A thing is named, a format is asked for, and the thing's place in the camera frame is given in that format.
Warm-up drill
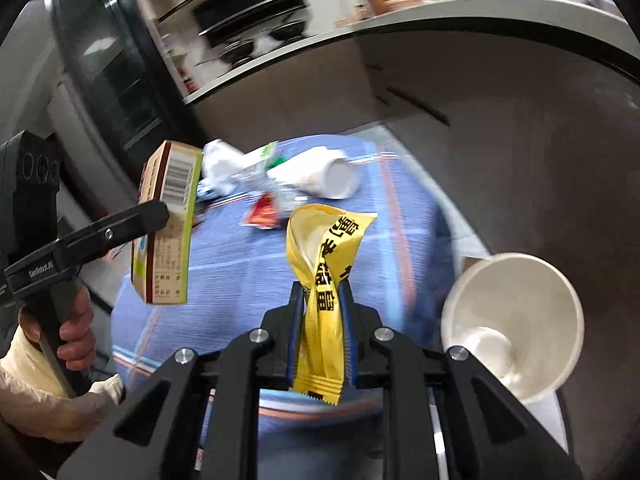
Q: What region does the yellow sachet wrapper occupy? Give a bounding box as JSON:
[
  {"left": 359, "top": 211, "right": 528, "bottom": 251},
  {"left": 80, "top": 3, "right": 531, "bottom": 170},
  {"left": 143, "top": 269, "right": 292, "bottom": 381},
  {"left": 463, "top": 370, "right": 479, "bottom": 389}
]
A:
[{"left": 286, "top": 204, "right": 378, "bottom": 405}]

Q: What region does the red yellow medicine box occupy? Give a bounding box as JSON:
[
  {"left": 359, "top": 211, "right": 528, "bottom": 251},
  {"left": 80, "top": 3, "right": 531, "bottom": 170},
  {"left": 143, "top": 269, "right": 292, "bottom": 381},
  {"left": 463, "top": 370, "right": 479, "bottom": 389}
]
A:
[{"left": 131, "top": 141, "right": 203, "bottom": 306}]

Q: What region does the red snack bag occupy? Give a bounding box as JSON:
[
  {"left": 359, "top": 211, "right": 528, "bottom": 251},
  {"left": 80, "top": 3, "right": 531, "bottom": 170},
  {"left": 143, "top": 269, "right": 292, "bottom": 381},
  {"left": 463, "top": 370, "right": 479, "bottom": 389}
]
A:
[{"left": 241, "top": 193, "right": 281, "bottom": 230}]

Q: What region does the patterned white paper cup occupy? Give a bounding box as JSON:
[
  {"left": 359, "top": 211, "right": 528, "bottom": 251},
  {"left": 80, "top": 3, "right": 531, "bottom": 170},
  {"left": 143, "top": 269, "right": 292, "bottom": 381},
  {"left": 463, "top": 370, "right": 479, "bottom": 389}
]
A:
[{"left": 267, "top": 146, "right": 360, "bottom": 200}]

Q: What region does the green white medicine box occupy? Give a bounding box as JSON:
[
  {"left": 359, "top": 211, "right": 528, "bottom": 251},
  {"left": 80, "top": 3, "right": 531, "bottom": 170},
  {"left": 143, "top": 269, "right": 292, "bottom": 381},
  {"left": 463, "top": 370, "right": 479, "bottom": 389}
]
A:
[{"left": 235, "top": 141, "right": 284, "bottom": 179}]

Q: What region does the white tissue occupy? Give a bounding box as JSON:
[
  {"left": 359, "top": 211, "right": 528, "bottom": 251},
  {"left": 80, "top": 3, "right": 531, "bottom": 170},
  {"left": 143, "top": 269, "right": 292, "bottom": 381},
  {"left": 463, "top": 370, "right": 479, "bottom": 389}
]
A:
[{"left": 198, "top": 139, "right": 245, "bottom": 200}]

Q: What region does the left forearm beige sleeve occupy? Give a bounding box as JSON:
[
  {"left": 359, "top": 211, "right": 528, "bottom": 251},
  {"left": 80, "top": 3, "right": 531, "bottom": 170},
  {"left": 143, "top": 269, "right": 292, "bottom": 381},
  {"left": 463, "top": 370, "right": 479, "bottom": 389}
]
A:
[{"left": 1, "top": 330, "right": 125, "bottom": 443}]

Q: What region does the white trash bin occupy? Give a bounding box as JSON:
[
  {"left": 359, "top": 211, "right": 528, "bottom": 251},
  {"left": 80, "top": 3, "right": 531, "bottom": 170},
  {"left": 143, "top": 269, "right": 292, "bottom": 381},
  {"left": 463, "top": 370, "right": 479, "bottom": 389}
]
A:
[{"left": 439, "top": 251, "right": 586, "bottom": 406}]

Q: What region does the left hand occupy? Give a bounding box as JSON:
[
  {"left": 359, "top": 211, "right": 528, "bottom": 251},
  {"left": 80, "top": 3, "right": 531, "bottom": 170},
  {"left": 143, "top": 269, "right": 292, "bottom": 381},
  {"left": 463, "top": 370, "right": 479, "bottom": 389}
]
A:
[{"left": 18, "top": 285, "right": 96, "bottom": 370}]

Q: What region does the blue plaid tablecloth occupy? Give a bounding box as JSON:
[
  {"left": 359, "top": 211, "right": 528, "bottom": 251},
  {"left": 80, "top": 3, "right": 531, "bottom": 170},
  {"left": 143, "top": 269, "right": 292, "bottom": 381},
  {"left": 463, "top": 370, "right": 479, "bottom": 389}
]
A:
[{"left": 109, "top": 133, "right": 457, "bottom": 441}]

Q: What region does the red sauce bottle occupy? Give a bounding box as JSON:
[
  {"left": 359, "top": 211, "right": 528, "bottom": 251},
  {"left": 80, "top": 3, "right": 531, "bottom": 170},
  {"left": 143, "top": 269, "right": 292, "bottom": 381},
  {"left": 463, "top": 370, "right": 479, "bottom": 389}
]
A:
[{"left": 182, "top": 73, "right": 198, "bottom": 93}]

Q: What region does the black wok left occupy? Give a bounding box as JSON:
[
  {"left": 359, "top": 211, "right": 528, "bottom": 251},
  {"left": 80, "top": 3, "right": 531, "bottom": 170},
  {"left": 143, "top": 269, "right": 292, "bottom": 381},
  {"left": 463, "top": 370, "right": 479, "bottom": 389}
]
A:
[{"left": 198, "top": 39, "right": 255, "bottom": 68}]

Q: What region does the black wok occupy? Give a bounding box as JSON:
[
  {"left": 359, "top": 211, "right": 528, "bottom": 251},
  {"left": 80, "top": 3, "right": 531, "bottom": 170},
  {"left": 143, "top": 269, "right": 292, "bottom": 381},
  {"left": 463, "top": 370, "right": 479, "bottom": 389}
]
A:
[
  {"left": 198, "top": 39, "right": 255, "bottom": 68},
  {"left": 269, "top": 20, "right": 307, "bottom": 44}
]

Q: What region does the black wok right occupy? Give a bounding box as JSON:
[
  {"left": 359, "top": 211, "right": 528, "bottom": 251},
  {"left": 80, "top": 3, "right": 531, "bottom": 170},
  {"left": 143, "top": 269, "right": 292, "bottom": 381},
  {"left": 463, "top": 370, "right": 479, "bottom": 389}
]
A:
[{"left": 269, "top": 20, "right": 307, "bottom": 44}]

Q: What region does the pink basket bowl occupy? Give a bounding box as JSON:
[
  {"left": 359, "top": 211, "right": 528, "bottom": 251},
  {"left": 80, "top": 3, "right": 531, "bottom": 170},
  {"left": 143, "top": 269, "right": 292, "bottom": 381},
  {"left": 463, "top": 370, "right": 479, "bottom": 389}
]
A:
[{"left": 385, "top": 0, "right": 428, "bottom": 12}]

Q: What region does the black range hood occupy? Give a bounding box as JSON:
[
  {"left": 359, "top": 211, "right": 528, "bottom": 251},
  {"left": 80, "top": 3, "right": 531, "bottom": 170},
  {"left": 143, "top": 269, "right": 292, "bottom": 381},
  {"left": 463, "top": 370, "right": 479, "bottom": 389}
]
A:
[{"left": 192, "top": 0, "right": 307, "bottom": 47}]

